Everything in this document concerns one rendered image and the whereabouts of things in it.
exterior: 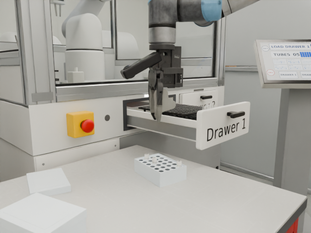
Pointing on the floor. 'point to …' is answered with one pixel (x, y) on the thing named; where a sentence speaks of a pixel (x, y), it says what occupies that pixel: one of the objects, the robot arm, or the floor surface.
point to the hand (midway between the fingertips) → (154, 116)
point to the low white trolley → (168, 198)
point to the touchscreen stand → (294, 147)
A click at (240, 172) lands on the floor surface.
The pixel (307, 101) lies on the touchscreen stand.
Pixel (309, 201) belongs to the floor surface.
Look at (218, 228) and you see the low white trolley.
